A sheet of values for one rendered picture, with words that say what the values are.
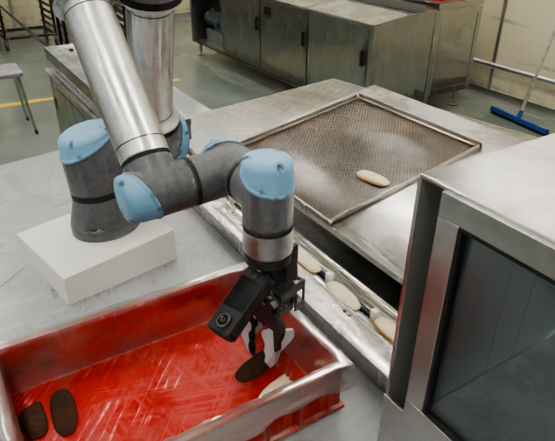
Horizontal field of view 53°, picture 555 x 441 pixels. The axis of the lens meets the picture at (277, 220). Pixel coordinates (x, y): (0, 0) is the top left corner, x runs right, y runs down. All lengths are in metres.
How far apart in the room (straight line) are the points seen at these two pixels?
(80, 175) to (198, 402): 0.53
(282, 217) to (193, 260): 0.52
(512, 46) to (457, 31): 0.68
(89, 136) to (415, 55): 3.41
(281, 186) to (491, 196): 0.32
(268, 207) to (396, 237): 0.51
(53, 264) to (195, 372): 0.40
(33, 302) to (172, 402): 0.41
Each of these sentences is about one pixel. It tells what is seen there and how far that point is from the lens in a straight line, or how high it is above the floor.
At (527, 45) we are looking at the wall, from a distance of 5.28.
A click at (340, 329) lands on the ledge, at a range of 1.02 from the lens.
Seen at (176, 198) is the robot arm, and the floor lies 1.16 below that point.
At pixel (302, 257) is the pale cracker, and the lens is 1.20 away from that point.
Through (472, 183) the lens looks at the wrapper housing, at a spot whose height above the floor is 1.30.
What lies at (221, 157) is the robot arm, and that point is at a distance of 0.84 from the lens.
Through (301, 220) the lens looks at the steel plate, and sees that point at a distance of 1.42.
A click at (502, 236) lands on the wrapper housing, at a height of 1.29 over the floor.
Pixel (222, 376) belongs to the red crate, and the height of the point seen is 0.82.
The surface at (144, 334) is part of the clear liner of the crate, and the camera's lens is 1.04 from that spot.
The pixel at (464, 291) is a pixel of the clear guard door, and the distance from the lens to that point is 0.55.
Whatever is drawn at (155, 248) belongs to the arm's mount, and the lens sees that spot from 1.24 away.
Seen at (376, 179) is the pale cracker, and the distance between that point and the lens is 1.40.
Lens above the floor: 1.53
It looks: 30 degrees down
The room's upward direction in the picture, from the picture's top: 1 degrees clockwise
